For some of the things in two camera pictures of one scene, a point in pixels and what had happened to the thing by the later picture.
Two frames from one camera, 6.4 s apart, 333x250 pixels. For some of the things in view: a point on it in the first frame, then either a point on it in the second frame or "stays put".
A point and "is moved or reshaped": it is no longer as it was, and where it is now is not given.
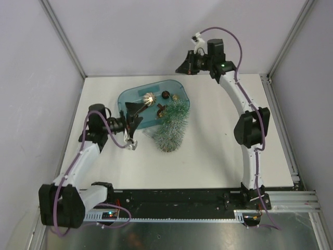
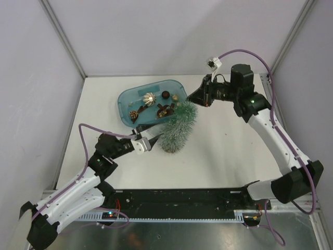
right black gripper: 189,67 → 203,96
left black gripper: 133,125 → 143,127
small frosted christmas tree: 169,136 is moved or reshaped
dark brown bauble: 165,94 stays put
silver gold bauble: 149,99 stays put
